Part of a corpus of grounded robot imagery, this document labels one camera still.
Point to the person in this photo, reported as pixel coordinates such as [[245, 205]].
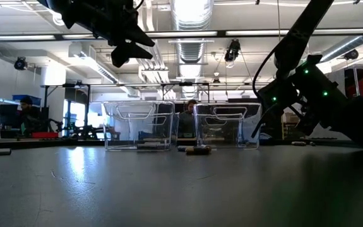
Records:
[[31, 118], [187, 123]]

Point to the black table edge rail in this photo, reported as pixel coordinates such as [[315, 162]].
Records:
[[26, 143]]

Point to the red tray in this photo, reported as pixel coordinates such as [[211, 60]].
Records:
[[45, 135]]

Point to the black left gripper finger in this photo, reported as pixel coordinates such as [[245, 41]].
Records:
[[126, 53], [138, 36]]

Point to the black overhead frame beam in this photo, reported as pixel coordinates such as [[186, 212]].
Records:
[[222, 32]]

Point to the silver ribbed ceiling duct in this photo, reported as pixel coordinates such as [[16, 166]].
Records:
[[192, 53]]

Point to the white ceiling pipe bundle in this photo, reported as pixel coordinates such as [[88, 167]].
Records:
[[156, 60]]

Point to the black background workstation frame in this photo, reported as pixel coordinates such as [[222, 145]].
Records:
[[184, 84]]

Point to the black background robot arm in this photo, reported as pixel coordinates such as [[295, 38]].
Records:
[[74, 129]]

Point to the white rectangular air duct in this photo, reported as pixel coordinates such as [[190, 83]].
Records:
[[89, 60]]

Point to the metal rack post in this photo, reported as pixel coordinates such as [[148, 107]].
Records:
[[355, 82]]

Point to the white background table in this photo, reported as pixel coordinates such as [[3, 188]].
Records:
[[4, 101]]

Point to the clear plastic bin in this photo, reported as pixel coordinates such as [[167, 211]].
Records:
[[228, 126], [137, 126]]

